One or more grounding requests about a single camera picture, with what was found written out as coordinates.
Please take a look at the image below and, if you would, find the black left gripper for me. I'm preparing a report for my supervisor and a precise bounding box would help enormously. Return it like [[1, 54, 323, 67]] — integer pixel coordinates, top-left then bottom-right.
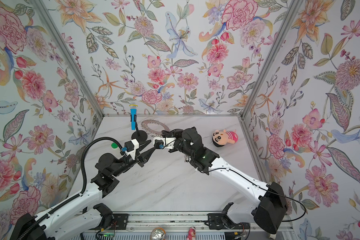
[[111, 142, 156, 179]]

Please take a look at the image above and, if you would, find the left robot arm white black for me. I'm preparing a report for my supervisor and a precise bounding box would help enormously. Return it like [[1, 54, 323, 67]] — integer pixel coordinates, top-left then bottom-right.
[[10, 137, 156, 240]]

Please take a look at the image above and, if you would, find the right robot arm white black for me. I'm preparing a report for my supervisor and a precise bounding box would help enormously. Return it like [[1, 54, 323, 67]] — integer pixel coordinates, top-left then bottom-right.
[[162, 127, 288, 234]]

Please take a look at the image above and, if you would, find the blue toy microphone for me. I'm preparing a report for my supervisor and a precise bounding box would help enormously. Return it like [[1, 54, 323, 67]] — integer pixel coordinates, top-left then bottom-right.
[[130, 103, 138, 131]]

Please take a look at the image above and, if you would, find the shiny round metal object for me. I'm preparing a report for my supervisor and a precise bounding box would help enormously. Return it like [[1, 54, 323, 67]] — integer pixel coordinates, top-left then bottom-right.
[[150, 228, 167, 240]]

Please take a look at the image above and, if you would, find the small pink figurine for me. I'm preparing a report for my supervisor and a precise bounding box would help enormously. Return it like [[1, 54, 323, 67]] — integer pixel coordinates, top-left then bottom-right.
[[186, 227, 196, 240]]

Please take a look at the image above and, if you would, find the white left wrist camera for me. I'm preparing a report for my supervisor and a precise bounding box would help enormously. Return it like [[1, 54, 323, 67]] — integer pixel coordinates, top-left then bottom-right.
[[121, 139, 140, 160]]

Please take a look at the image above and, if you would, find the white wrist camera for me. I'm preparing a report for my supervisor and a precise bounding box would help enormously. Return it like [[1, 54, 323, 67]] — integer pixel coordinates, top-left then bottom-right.
[[154, 137, 177, 150], [121, 139, 140, 160]]

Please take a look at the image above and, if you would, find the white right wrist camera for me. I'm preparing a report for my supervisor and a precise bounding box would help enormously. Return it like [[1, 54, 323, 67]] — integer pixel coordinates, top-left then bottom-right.
[[154, 137, 177, 150]]

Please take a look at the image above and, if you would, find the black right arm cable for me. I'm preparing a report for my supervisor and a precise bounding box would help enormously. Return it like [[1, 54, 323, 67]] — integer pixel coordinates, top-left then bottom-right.
[[208, 166, 307, 223]]

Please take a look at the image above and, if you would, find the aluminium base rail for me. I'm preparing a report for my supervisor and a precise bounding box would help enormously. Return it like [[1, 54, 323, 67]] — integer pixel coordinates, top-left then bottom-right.
[[62, 211, 259, 233]]

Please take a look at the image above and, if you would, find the black corrugated cable conduit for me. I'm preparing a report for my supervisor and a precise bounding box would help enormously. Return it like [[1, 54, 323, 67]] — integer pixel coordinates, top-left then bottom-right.
[[16, 136, 124, 240]]

